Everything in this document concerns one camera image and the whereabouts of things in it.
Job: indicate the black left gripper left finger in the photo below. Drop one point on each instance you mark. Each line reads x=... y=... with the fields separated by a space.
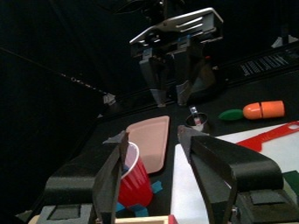
x=79 y=178

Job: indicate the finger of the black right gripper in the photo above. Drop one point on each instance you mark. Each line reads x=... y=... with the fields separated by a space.
x=153 y=77
x=187 y=73

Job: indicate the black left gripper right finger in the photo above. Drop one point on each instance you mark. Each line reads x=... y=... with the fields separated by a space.
x=238 y=169

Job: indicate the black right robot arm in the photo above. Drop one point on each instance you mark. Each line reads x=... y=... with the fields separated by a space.
x=155 y=7

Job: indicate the red toy knife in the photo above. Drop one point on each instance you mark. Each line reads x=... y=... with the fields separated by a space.
x=265 y=137

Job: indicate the dark green sushi roll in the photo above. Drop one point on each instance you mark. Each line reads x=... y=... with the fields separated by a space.
x=291 y=182

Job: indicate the pink flat plate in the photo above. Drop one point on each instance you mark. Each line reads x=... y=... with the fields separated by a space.
x=151 y=140

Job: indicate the red plastic cup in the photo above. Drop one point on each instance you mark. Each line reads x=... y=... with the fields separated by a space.
x=137 y=183

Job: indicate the small metal measuring scoop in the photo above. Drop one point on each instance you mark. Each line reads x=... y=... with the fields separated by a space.
x=197 y=119

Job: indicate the blue tape piece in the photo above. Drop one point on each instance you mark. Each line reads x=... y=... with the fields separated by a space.
x=157 y=187
x=137 y=210

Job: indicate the light wooden block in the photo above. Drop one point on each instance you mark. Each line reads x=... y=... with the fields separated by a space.
x=141 y=220

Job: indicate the orange toy carrot green top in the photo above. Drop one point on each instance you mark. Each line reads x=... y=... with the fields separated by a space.
x=265 y=110

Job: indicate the grey table corner bracket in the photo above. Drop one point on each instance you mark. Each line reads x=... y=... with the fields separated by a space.
x=110 y=99

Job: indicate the black slotted frame rail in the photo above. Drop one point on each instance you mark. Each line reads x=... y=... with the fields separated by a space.
x=265 y=62

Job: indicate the white bracket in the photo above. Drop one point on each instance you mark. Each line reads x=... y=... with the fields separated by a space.
x=281 y=41

